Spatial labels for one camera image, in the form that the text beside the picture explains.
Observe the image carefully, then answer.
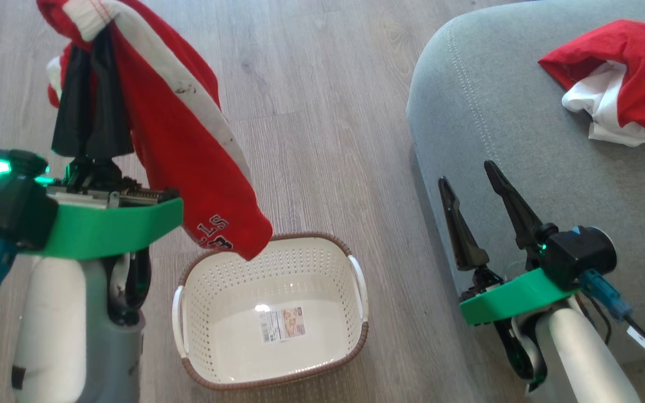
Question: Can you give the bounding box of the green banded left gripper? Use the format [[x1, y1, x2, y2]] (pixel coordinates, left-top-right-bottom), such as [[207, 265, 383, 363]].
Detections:
[[20, 25, 185, 260]]

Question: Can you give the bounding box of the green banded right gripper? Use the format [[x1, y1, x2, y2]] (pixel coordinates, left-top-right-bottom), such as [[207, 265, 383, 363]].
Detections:
[[438, 160, 582, 327]]

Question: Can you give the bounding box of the red white lettered garment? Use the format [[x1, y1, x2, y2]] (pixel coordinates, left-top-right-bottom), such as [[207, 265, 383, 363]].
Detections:
[[35, 0, 274, 262]]

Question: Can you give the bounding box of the red garment with white lining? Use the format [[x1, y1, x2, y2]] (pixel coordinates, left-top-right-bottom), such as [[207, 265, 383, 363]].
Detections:
[[537, 19, 645, 148]]

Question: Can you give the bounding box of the grey sofa seat cushion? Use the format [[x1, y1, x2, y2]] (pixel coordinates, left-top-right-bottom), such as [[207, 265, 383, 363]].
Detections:
[[406, 0, 645, 371]]

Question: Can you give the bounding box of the white perforated laundry basket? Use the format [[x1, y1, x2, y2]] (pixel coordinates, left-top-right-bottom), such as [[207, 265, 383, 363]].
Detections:
[[171, 232, 370, 391]]

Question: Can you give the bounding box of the basket label sticker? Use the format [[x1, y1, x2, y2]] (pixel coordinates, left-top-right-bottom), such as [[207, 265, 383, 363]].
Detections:
[[255, 306, 307, 344]]

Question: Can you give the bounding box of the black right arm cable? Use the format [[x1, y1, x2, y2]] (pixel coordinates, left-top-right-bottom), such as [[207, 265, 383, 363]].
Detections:
[[493, 315, 548, 393]]

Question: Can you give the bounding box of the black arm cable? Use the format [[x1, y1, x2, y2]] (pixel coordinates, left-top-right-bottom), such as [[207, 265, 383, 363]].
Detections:
[[493, 315, 548, 393], [105, 246, 153, 326]]

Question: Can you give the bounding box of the blue plug right camera cable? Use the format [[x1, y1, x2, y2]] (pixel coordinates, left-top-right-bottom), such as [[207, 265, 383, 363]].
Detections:
[[579, 269, 645, 357]]

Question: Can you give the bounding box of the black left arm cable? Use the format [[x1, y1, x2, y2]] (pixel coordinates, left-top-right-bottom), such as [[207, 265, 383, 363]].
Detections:
[[105, 246, 153, 326]]

